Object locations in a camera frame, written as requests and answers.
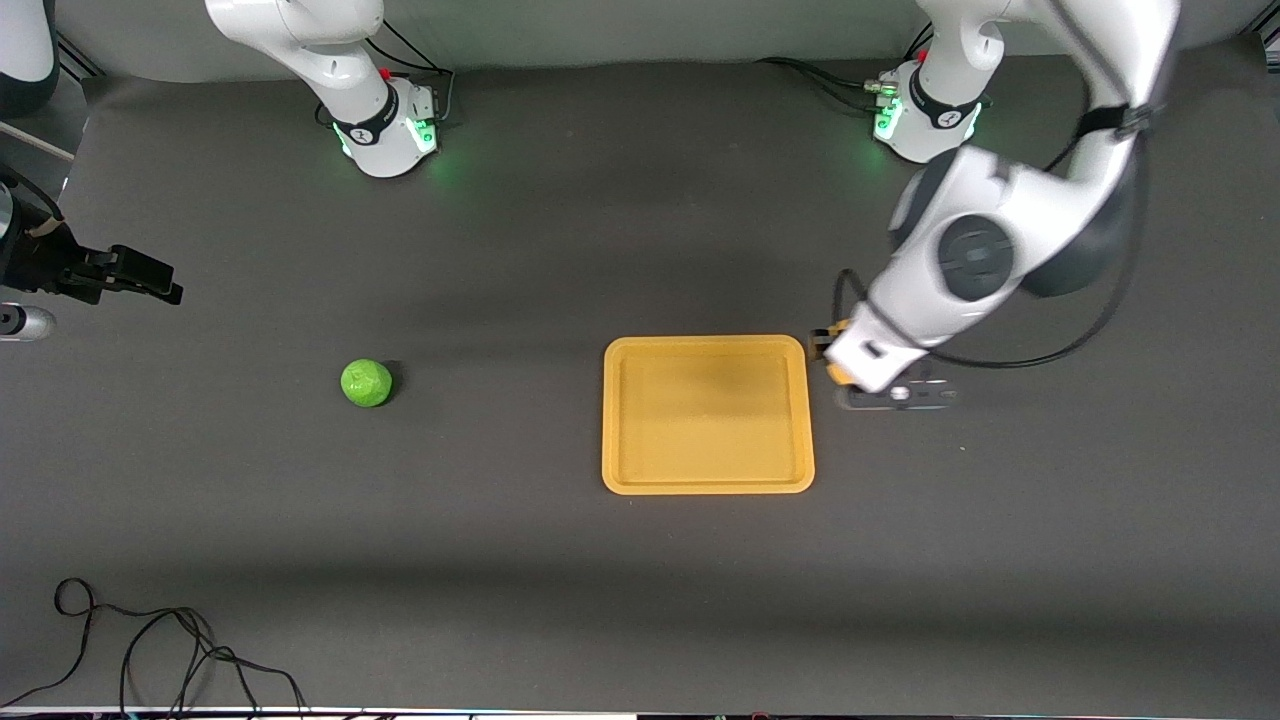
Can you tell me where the green apple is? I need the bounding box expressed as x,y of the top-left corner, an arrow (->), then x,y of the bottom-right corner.
340,358 -> 394,409

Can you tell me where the orange plastic tray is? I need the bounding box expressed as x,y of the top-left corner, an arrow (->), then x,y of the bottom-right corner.
601,334 -> 817,497

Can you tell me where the beige thin bar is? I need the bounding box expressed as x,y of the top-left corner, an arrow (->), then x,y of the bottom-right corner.
0,120 -> 78,162

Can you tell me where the dark grey table mat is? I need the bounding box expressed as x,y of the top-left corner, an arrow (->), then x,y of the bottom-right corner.
0,38 -> 1280,714

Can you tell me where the black left arm base cable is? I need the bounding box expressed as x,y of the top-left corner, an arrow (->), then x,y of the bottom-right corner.
754,20 -> 937,116

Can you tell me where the thin black loose cable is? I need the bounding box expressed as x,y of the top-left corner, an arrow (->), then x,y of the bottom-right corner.
0,577 -> 307,718

